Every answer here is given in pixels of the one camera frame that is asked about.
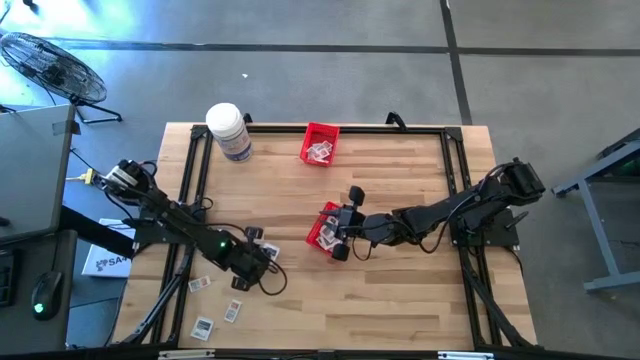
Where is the black diagonal support beam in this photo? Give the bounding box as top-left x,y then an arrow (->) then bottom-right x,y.
58,207 -> 137,259

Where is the white printed box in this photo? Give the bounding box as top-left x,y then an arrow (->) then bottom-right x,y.
81,217 -> 139,279

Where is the silver metal bracket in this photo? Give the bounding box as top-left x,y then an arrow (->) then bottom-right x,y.
437,351 -> 495,360
158,349 -> 216,360

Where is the dark grey desk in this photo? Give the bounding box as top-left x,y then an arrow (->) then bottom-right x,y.
0,229 -> 79,356

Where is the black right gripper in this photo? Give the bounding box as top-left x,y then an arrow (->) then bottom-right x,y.
319,185 -> 371,261

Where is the light grey desk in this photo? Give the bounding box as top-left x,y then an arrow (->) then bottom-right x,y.
0,103 -> 76,246

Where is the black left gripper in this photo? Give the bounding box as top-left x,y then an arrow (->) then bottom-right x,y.
227,228 -> 275,292

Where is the black computer mouse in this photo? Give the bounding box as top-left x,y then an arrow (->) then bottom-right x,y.
30,270 -> 65,321

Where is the grey metal cart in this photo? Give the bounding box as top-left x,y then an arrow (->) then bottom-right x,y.
551,127 -> 640,295

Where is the white wipes canister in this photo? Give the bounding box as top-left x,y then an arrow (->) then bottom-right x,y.
205,102 -> 254,163

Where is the black floor fan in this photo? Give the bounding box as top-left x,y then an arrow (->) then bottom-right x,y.
0,31 -> 124,125

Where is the black aluminium table frame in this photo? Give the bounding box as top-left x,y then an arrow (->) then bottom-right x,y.
112,123 -> 539,351

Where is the black keyboard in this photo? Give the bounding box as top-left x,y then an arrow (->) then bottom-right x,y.
0,249 -> 16,309

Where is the red plastic slotted basket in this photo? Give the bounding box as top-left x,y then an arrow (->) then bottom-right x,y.
299,121 -> 341,168
305,200 -> 351,256

